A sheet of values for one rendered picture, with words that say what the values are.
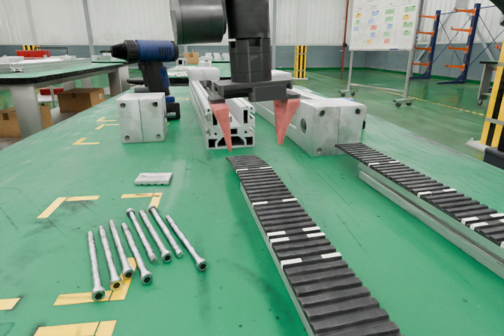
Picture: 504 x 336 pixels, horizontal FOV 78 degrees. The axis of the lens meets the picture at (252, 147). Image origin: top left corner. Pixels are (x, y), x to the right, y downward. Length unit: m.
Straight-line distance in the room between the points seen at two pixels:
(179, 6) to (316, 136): 0.33
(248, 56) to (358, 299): 0.30
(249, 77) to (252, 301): 0.27
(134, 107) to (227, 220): 0.40
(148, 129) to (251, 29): 0.38
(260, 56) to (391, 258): 0.28
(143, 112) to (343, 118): 0.41
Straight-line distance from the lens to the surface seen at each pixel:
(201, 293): 0.29
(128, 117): 0.71
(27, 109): 2.97
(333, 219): 0.39
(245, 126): 0.64
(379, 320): 0.24
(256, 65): 0.42
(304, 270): 0.26
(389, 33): 6.46
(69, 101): 4.50
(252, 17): 0.42
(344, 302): 0.24
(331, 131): 0.60
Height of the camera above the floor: 0.97
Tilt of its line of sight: 17 degrees down
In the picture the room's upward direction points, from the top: straight up
